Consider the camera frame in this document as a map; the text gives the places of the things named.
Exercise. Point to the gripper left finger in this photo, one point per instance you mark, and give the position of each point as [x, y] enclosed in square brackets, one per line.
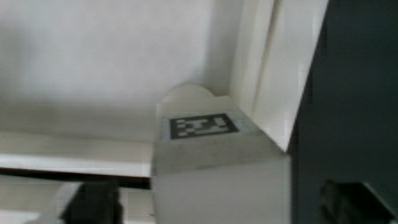
[84, 204]

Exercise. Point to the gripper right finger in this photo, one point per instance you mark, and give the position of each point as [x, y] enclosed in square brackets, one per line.
[358, 203]

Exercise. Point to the white table leg with tag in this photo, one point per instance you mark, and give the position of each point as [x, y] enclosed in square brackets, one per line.
[220, 168]

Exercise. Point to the white square table top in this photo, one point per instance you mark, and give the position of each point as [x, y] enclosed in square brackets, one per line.
[99, 54]

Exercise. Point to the white U-shaped obstacle fence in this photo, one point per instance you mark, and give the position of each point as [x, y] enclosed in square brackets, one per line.
[29, 192]

